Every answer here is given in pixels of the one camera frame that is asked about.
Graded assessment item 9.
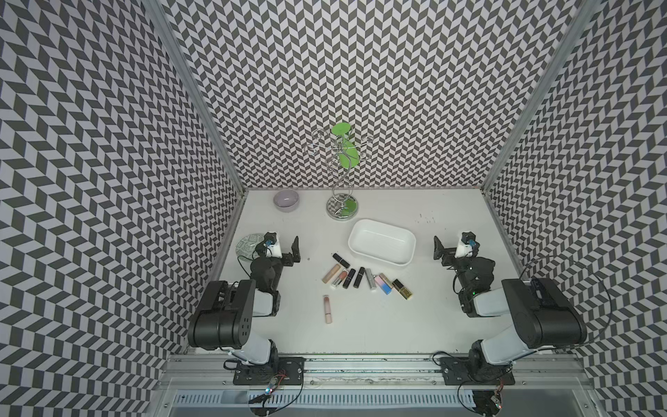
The small lilac bowl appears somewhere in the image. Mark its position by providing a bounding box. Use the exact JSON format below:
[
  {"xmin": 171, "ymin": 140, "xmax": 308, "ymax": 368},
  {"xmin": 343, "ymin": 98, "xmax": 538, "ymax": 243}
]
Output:
[{"xmin": 273, "ymin": 189, "xmax": 300, "ymax": 213}]

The silver lipstick tube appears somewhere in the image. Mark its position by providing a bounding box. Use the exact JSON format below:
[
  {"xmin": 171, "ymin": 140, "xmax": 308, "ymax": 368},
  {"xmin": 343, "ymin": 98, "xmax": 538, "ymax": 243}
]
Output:
[{"xmin": 365, "ymin": 269, "xmax": 377, "ymax": 291}]

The black lipstick with silver band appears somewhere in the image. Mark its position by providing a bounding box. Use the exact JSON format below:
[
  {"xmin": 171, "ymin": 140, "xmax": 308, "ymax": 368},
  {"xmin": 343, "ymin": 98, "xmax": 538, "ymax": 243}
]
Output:
[{"xmin": 343, "ymin": 269, "xmax": 356, "ymax": 289}]

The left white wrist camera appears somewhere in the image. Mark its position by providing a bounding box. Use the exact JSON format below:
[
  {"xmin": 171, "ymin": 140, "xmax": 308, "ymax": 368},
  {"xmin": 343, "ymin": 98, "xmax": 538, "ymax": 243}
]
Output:
[{"xmin": 262, "ymin": 232, "xmax": 282, "ymax": 258}]

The slim black lipstick tube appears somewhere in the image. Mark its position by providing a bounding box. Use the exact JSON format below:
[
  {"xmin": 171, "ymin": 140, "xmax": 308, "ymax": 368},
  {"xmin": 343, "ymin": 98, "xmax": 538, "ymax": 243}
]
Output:
[{"xmin": 333, "ymin": 253, "xmax": 350, "ymax": 269}]

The black lipstick with gold band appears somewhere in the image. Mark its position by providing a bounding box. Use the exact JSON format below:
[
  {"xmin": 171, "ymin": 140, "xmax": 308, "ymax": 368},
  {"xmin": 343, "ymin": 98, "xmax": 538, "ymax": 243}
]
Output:
[{"xmin": 354, "ymin": 267, "xmax": 366, "ymax": 288}]

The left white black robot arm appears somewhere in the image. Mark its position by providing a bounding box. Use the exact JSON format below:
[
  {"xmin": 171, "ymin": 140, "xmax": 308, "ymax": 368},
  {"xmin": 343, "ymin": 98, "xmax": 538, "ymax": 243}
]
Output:
[{"xmin": 188, "ymin": 232, "xmax": 302, "ymax": 371}]

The green patterned glass plate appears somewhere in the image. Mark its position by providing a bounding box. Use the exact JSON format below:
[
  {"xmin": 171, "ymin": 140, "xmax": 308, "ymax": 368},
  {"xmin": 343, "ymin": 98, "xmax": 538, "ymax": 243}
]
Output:
[{"xmin": 234, "ymin": 233, "xmax": 264, "ymax": 260}]

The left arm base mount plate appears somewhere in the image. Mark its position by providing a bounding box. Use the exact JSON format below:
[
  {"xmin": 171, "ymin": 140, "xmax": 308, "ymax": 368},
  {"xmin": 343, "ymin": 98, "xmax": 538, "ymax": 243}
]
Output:
[{"xmin": 233, "ymin": 356, "xmax": 305, "ymax": 387}]

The white plastic storage box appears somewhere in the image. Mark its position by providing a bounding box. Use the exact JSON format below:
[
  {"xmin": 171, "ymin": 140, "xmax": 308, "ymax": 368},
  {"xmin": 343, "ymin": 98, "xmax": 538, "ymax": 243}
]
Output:
[{"xmin": 347, "ymin": 219, "xmax": 417, "ymax": 267}]

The bronze lipstick tube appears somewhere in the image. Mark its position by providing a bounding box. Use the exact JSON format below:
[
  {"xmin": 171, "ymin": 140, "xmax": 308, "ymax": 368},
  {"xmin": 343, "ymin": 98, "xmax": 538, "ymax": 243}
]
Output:
[{"xmin": 379, "ymin": 273, "xmax": 394, "ymax": 288}]

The clear pink lip gloss tube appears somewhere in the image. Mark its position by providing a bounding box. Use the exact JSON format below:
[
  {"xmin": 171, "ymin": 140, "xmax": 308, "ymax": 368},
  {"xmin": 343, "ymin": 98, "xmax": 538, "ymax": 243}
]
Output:
[{"xmin": 323, "ymin": 295, "xmax": 333, "ymax": 324}]

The beige lipstick tube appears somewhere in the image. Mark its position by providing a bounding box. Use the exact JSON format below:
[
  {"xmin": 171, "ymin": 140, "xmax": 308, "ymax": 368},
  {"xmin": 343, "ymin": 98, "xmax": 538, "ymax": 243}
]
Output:
[{"xmin": 322, "ymin": 263, "xmax": 341, "ymax": 283}]

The aluminium front rail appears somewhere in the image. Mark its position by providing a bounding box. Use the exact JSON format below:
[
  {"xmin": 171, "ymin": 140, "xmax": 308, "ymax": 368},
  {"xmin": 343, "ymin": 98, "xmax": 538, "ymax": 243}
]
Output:
[{"xmin": 156, "ymin": 354, "xmax": 593, "ymax": 390}]

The pink and silver lipstick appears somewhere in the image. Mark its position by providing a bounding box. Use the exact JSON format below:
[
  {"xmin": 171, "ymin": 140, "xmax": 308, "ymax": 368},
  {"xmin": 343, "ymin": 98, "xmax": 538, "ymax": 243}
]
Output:
[{"xmin": 331, "ymin": 269, "xmax": 348, "ymax": 288}]

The chrome stand with green leaves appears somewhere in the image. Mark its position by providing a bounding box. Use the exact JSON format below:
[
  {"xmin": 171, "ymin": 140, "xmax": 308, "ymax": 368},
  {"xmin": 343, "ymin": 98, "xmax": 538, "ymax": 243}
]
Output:
[{"xmin": 307, "ymin": 122, "xmax": 375, "ymax": 222}]

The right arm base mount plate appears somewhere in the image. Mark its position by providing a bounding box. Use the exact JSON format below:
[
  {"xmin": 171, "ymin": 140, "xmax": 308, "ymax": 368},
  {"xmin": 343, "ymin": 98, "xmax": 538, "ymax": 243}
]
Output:
[{"xmin": 436, "ymin": 356, "xmax": 516, "ymax": 386}]

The gold and black square lipstick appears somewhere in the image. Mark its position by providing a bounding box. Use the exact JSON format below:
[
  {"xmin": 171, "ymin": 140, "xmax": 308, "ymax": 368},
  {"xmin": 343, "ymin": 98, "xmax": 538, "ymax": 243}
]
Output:
[{"xmin": 392, "ymin": 279, "xmax": 413, "ymax": 300}]

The pink and blue lipstick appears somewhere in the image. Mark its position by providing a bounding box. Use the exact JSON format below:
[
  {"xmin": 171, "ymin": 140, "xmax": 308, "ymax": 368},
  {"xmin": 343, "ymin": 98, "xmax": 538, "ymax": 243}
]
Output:
[{"xmin": 374, "ymin": 276, "xmax": 392, "ymax": 295}]

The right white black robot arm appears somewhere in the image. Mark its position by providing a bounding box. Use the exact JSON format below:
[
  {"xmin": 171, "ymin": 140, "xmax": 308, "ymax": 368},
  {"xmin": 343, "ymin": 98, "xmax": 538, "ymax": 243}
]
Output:
[{"xmin": 434, "ymin": 232, "xmax": 588, "ymax": 381}]

